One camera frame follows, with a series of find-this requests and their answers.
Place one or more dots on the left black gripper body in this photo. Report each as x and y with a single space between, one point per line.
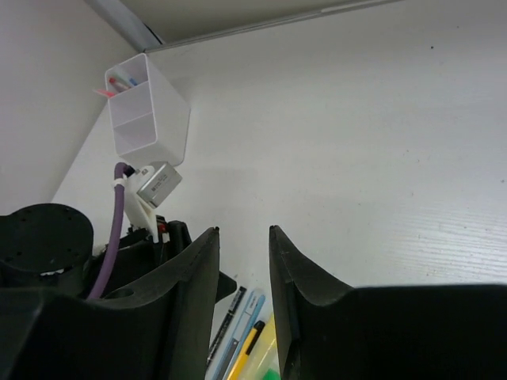
50 328

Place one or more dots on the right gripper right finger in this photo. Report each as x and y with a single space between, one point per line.
315 315

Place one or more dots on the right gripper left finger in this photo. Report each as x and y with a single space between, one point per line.
165 317

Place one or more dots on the grey black pen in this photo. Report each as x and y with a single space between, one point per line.
224 326

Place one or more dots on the light blue pen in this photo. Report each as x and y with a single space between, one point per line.
244 319

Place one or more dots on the pink highlighter pen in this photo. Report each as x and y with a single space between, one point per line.
104 93

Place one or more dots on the red gel pen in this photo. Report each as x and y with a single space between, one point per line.
118 84

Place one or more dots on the pale yellow highlighter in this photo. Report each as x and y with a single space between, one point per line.
263 353

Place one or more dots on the green black highlighter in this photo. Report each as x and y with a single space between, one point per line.
271 374

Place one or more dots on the white compartment organizer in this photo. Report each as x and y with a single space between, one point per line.
149 121

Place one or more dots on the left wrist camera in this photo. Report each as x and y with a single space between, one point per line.
145 190

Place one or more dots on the aluminium rail back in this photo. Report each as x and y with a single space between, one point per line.
149 26

